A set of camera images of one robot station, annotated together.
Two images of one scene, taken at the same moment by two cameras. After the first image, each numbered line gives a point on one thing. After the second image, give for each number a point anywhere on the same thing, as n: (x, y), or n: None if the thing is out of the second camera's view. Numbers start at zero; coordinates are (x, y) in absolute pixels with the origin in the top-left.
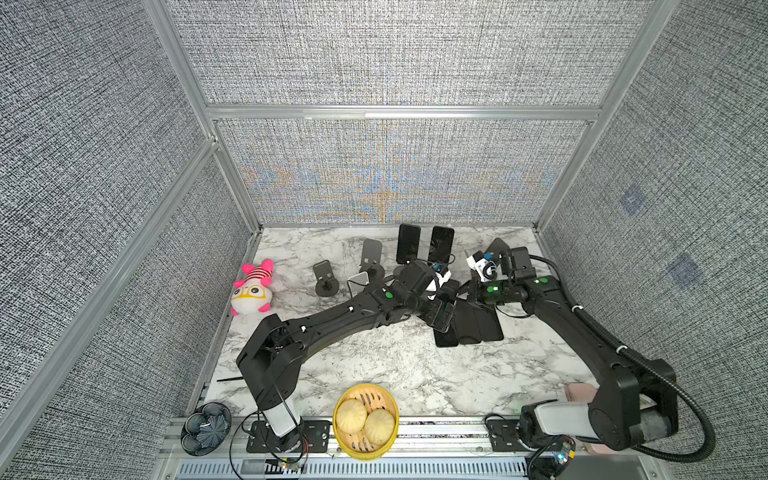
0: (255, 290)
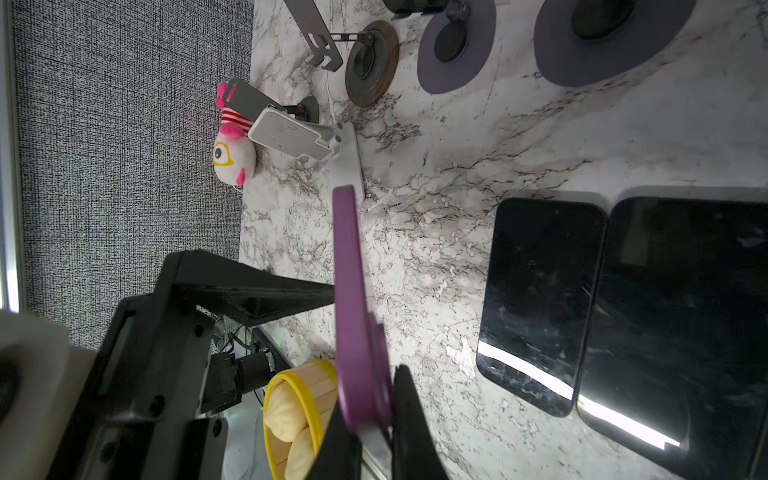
0: (234, 154)
